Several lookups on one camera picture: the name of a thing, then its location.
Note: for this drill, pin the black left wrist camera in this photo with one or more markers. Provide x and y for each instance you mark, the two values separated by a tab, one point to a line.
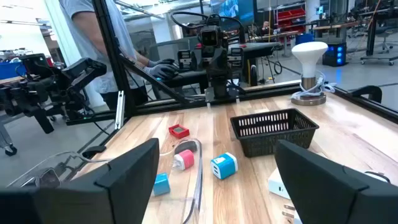
210	37

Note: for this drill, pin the person's hand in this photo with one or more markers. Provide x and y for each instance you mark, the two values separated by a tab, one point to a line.
161	72
161	62

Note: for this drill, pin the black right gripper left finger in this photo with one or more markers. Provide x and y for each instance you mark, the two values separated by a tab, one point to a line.
124	186

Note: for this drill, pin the black workstation desk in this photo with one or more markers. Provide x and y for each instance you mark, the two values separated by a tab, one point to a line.
258	49

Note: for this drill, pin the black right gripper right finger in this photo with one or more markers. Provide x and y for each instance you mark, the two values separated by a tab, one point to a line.
326	199

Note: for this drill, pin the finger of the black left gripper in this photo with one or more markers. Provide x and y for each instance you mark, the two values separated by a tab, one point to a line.
234	95
210	95

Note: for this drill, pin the silver metal bracket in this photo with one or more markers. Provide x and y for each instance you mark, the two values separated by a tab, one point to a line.
119	109

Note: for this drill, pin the red digital display case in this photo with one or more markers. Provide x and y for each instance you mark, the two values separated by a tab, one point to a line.
179	130

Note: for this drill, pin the blue storage bin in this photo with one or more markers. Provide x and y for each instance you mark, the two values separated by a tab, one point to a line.
11	70

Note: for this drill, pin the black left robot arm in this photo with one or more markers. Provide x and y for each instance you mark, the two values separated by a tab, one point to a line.
183	59

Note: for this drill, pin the blue lit computer tower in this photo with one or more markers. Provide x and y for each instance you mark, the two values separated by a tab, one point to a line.
335	54

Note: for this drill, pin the white bulb lamp metal base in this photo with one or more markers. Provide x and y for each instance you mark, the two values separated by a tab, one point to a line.
309	56

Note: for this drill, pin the small blue charger cube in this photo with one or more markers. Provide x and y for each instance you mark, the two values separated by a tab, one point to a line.
161	185

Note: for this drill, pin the plain white wall charger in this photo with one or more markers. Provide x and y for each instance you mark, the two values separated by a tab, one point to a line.
276	185

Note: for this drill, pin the person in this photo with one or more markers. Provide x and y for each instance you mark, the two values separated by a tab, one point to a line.
265	28
93	31

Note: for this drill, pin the pink white charger cube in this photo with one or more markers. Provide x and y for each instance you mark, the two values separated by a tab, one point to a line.
186	158

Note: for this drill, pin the clear plastic bin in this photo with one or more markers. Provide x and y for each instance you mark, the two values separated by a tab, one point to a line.
46	174

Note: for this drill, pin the black aluminium table frame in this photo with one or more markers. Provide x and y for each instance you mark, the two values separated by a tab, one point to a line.
120	81

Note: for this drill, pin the red storage bin shelf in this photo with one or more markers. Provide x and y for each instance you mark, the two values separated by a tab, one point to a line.
290	18

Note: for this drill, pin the blue white charger cube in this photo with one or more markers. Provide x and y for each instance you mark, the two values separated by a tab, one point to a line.
227	166

